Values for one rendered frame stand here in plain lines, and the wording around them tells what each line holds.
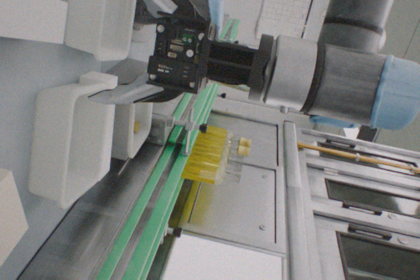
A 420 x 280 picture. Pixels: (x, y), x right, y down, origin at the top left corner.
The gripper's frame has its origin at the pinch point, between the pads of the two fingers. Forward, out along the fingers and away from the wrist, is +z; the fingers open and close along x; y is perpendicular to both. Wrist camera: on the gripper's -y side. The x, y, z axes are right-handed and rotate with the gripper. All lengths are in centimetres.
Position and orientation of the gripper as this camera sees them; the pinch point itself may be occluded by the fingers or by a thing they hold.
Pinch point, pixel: (97, 34)
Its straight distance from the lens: 45.3
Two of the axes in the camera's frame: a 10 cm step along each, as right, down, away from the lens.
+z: -9.8, -2.1, 0.7
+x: -1.9, 9.6, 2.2
